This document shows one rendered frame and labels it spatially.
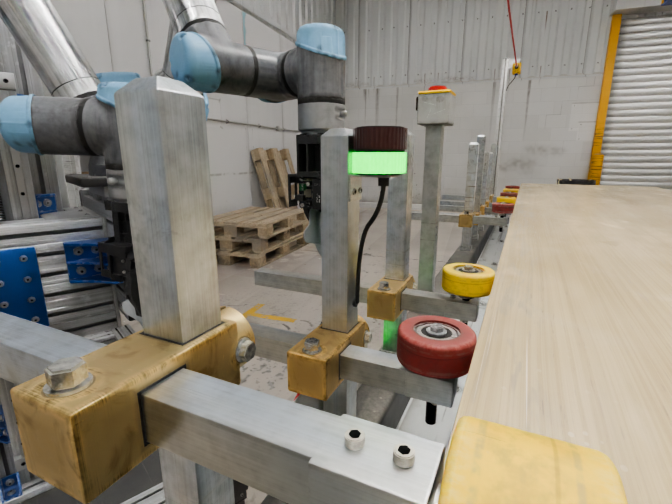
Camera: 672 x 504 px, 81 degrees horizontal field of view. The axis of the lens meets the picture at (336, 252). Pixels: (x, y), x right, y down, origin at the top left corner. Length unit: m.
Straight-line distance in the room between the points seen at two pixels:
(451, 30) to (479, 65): 0.83
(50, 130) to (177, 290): 0.42
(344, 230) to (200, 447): 0.30
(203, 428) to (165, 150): 0.15
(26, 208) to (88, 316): 0.28
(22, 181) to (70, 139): 0.50
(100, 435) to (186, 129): 0.17
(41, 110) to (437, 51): 8.05
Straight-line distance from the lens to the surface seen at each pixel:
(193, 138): 0.26
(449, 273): 0.64
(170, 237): 0.24
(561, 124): 8.34
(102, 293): 1.06
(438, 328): 0.42
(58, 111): 0.63
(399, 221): 0.69
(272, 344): 0.51
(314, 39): 0.64
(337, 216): 0.46
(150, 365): 0.25
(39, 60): 0.79
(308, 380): 0.46
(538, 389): 0.37
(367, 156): 0.42
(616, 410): 0.37
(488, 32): 8.51
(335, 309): 0.49
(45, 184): 1.21
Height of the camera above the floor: 1.08
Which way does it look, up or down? 14 degrees down
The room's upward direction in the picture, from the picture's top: straight up
